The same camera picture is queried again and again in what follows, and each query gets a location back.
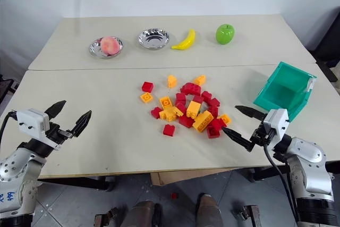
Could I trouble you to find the green toy apple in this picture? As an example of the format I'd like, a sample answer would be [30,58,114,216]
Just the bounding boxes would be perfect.
[215,23,236,45]

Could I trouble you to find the dark metal foot bracket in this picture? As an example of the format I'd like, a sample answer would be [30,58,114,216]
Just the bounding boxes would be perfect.
[233,204,260,227]
[93,206,121,227]

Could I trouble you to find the teal plastic bin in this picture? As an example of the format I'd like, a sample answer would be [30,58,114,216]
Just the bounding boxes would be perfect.
[252,61,318,123]

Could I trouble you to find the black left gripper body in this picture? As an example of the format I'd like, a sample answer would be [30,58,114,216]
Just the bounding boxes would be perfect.
[44,121,74,148]

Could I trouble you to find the yellow toy banana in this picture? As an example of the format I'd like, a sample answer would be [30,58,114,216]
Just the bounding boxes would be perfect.
[171,28,197,51]

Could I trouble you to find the brown cardboard sheet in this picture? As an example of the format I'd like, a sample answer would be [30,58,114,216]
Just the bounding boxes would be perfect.
[149,167,232,187]

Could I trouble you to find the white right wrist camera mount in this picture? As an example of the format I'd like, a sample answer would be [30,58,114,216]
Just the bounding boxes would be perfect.
[262,108,290,139]

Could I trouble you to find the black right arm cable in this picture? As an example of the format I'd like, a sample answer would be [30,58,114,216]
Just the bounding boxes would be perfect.
[263,144,300,224]

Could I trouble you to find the black floor equipment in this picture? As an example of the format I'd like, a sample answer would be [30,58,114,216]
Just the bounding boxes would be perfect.
[0,73,20,107]

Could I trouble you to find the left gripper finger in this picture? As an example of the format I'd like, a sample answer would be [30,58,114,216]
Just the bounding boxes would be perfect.
[70,110,92,139]
[44,100,67,119]

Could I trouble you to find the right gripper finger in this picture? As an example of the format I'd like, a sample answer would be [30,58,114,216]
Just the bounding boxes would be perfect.
[234,105,267,120]
[221,127,253,152]

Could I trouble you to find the black chair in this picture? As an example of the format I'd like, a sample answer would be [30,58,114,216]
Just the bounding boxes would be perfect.
[304,5,340,84]

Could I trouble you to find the black table leg bar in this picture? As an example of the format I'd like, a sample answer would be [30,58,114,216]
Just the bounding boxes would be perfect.
[248,161,340,183]
[36,175,115,192]

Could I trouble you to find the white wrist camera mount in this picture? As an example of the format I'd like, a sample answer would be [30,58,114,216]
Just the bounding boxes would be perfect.
[262,108,290,139]
[16,108,62,150]

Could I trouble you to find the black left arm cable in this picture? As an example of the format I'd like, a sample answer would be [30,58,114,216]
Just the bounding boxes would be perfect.
[0,110,18,147]

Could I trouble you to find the steel bowl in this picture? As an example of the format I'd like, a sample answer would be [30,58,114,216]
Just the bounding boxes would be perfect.
[137,28,171,51]
[88,36,125,59]

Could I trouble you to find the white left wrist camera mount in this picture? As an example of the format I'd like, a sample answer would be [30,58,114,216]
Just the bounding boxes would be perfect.
[16,108,62,150]

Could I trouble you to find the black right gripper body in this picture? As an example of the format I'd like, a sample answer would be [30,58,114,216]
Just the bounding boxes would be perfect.
[249,119,275,152]

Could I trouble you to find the pink toy peach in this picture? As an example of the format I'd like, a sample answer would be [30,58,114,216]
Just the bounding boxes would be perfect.
[100,36,121,56]

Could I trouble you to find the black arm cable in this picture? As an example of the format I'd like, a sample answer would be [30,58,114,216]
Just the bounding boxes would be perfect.
[263,144,300,224]
[0,110,18,147]

